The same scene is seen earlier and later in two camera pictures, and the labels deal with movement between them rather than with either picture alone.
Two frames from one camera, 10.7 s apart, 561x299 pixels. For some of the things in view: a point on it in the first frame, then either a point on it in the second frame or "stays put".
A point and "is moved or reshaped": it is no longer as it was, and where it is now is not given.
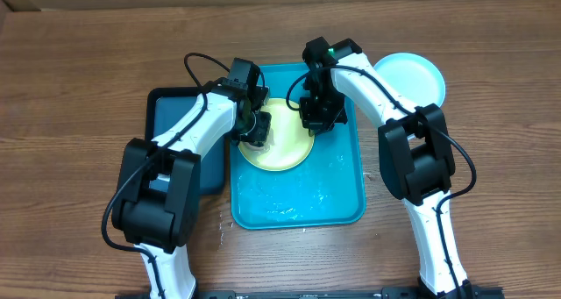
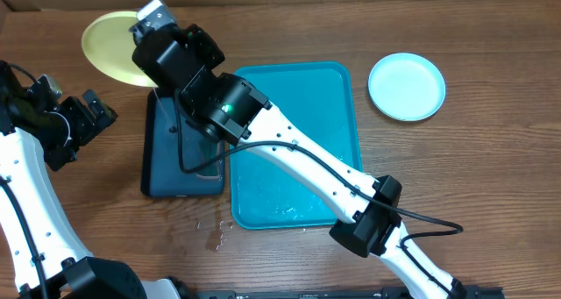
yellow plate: x=289 y=143 is moved or reshaped
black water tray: x=162 y=105 stays put
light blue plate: x=414 y=77 stays put
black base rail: x=443 y=293 stays put
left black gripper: x=261 y=136 → x=74 y=108
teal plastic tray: x=328 y=188 stays put
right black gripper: x=323 y=116 → x=143 y=47
